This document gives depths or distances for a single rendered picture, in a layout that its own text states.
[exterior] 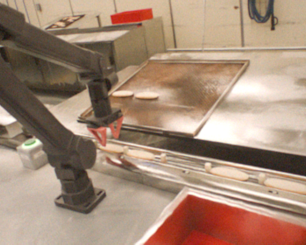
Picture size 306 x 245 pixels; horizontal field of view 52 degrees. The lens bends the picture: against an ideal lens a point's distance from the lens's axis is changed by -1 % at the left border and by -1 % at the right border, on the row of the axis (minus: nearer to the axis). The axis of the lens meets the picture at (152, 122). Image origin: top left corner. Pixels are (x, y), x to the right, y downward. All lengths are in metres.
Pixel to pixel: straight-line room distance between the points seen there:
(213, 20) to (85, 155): 4.17
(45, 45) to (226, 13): 4.12
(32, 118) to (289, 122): 0.67
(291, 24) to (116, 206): 3.93
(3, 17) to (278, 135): 0.70
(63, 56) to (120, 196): 0.38
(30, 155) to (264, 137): 0.72
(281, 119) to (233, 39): 3.83
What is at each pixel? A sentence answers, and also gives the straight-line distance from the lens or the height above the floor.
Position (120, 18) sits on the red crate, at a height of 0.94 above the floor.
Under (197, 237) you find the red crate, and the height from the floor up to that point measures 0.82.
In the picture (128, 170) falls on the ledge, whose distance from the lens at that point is 0.89.
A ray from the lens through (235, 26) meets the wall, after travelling 4.71.
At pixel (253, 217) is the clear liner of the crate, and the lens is 0.62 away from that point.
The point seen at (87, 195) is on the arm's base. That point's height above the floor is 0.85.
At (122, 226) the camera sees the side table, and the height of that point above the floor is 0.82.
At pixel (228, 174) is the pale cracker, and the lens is 0.82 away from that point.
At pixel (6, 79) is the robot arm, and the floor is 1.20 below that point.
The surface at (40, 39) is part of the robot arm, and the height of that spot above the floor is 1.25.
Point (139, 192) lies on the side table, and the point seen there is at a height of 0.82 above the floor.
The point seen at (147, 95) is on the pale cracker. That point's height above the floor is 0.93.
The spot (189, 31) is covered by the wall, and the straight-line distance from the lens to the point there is 5.03.
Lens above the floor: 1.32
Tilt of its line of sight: 23 degrees down
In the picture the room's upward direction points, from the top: 10 degrees counter-clockwise
